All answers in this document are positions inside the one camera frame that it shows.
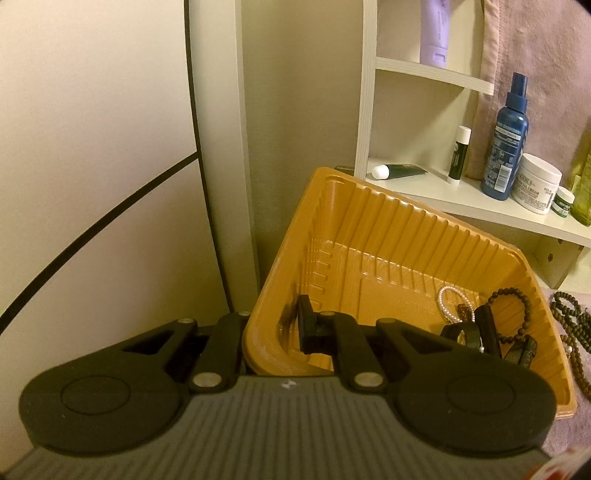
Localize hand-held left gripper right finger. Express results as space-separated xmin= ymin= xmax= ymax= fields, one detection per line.
xmin=297 ymin=294 xmax=452 ymax=390

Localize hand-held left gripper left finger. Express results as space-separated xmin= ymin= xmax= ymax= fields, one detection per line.
xmin=121 ymin=311 xmax=251 ymax=394

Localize orange plastic tray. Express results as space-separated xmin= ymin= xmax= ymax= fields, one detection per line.
xmin=241 ymin=166 xmax=579 ymax=421

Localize white pearl bracelet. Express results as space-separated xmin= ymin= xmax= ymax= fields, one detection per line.
xmin=438 ymin=285 xmax=472 ymax=324

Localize black wrist watch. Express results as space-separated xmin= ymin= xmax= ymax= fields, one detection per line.
xmin=441 ymin=305 xmax=502 ymax=360

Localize small dark bead bracelet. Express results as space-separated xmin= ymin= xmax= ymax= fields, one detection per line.
xmin=485 ymin=287 xmax=533 ymax=345

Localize long dark bead necklace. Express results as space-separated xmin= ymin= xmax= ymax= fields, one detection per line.
xmin=549 ymin=291 xmax=591 ymax=400

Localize dark green tube white cap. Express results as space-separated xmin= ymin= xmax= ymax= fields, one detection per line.
xmin=372 ymin=164 xmax=428 ymax=180

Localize green lip balm stick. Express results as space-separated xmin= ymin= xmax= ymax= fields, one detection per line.
xmin=447 ymin=126 xmax=472 ymax=185

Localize white wooden shelf unit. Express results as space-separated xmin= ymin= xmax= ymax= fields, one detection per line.
xmin=353 ymin=0 xmax=591 ymax=289

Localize blue spray bottle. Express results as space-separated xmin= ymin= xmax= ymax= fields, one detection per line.
xmin=480 ymin=71 xmax=529 ymax=201

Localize white panel with black trim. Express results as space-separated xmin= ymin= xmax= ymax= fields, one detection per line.
xmin=0 ymin=0 xmax=241 ymax=333

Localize white cream jar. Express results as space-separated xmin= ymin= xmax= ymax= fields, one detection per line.
xmin=510 ymin=153 xmax=563 ymax=214

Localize small green label jar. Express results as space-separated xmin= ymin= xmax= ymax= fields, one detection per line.
xmin=551 ymin=185 xmax=576 ymax=217

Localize red and white printed cloth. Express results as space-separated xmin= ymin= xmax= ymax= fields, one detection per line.
xmin=531 ymin=450 xmax=591 ymax=480

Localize green spray bottle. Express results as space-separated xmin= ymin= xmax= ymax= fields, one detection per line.
xmin=569 ymin=134 xmax=591 ymax=227

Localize purple tube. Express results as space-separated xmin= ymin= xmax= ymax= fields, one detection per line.
xmin=419 ymin=0 xmax=452 ymax=70

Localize pink hanging towel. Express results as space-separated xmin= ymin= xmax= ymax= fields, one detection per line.
xmin=462 ymin=0 xmax=591 ymax=185

